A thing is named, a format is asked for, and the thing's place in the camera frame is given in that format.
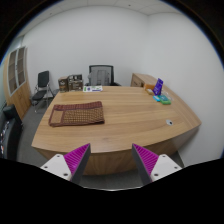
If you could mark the wooden glass-door cabinet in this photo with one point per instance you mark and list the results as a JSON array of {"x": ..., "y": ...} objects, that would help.
[{"x": 20, "y": 95}]

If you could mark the black mesh office chair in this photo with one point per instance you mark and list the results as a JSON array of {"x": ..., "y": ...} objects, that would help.
[{"x": 101, "y": 75}]

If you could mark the black leather sofa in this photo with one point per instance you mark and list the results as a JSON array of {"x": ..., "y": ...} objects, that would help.
[{"x": 10, "y": 133}]

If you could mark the maroon patterned towel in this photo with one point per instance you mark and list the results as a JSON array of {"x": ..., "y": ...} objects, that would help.
[{"x": 78, "y": 116}]

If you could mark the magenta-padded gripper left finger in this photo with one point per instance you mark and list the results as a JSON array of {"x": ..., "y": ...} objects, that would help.
[{"x": 58, "y": 165}]

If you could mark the wooden side cabinet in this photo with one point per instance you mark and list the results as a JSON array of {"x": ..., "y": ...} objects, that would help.
[{"x": 140, "y": 80}]

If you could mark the green box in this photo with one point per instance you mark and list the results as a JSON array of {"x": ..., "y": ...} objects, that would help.
[{"x": 165, "y": 100}]

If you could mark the large dark cardboard box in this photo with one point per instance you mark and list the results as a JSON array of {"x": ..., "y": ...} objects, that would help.
[{"x": 75, "y": 82}]

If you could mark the white printed leaflet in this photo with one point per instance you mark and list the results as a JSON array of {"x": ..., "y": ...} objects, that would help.
[{"x": 93, "y": 88}]

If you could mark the small brown cardboard box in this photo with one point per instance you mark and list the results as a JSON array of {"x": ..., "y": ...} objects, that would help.
[{"x": 63, "y": 84}]

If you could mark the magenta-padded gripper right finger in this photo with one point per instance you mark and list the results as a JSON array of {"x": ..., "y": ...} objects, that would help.
[{"x": 163, "y": 165}]

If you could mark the blue box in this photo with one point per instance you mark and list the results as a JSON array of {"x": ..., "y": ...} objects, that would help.
[{"x": 156, "y": 98}]

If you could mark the purple standing card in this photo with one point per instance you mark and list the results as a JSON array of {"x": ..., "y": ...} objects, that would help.
[{"x": 158, "y": 86}]

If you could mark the orange box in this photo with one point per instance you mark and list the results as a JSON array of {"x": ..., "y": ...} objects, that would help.
[{"x": 149, "y": 86}]

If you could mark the black folding chair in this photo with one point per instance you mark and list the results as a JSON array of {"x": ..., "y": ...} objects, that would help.
[{"x": 43, "y": 80}]

